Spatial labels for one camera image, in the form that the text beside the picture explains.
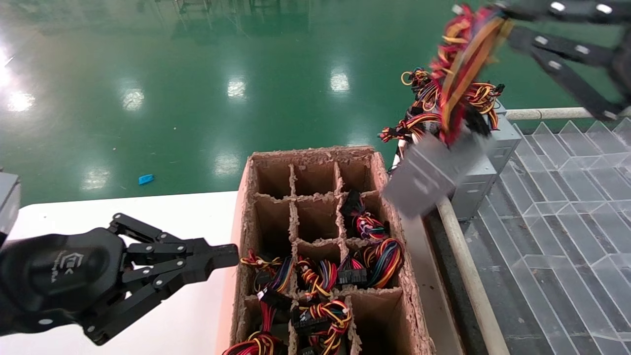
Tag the cardboard box with dividers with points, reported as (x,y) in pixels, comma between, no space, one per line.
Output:
(315,217)

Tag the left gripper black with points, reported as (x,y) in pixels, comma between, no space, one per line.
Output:
(54,271)

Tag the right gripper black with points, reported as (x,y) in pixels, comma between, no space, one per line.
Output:
(625,64)

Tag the left wrist grey camera box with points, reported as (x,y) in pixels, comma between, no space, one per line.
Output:
(7,202)

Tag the blue scrap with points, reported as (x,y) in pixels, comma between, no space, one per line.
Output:
(146,179)

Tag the clear acrylic divided tray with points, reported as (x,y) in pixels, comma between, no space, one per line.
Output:
(567,222)

